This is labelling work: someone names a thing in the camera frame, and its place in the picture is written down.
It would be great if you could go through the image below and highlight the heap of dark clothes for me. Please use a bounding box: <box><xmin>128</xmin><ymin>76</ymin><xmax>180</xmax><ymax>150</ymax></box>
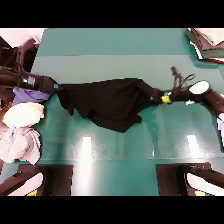
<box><xmin>0</xmin><ymin>35</ymin><xmax>40</xmax><ymax>101</ymax></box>

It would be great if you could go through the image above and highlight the purple garment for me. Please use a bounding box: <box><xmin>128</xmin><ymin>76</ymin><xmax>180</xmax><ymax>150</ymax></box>
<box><xmin>12</xmin><ymin>85</ymin><xmax>52</xmax><ymax>106</ymax></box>

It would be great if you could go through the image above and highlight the black cable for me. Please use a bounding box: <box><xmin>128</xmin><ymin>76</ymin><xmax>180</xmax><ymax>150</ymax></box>
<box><xmin>181</xmin><ymin>73</ymin><xmax>196</xmax><ymax>88</ymax></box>

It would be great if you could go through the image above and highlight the stack of folded clothes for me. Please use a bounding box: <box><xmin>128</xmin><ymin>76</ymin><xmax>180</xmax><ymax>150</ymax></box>
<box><xmin>185</xmin><ymin>28</ymin><xmax>224</xmax><ymax>65</ymax></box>

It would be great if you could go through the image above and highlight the white garment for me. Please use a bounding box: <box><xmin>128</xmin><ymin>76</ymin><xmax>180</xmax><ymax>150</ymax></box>
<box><xmin>216</xmin><ymin>112</ymin><xmax>224</xmax><ymax>151</ymax></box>

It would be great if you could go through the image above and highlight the cream garment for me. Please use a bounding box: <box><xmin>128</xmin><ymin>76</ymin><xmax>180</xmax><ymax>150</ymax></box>
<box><xmin>2</xmin><ymin>101</ymin><xmax>46</xmax><ymax>129</ymax></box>

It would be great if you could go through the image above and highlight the black garment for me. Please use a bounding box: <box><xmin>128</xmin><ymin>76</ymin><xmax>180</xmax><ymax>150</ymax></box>
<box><xmin>55</xmin><ymin>77</ymin><xmax>164</xmax><ymax>134</ymax></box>

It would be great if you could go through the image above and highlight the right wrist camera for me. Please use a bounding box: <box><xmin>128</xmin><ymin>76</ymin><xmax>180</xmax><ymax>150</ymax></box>
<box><xmin>170</xmin><ymin>65</ymin><xmax>187</xmax><ymax>92</ymax></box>

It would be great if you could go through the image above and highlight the pale pink garment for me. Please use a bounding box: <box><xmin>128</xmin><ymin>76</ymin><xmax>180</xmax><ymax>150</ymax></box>
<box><xmin>0</xmin><ymin>125</ymin><xmax>42</xmax><ymax>166</ymax></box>

